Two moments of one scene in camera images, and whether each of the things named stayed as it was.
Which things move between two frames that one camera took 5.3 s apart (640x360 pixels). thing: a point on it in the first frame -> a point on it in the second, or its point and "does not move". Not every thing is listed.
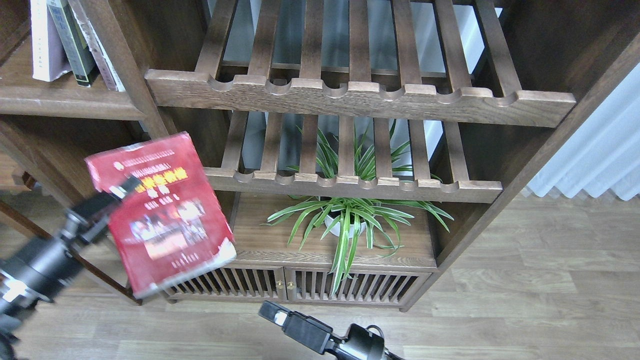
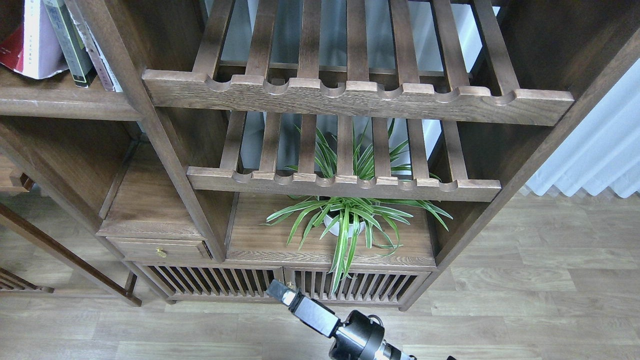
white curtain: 603,153 does not move
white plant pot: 336,229 does not move
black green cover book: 74,42 does not move
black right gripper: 360,343 -> 359,337
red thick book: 173,229 -> 11,50
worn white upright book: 102,59 does not move
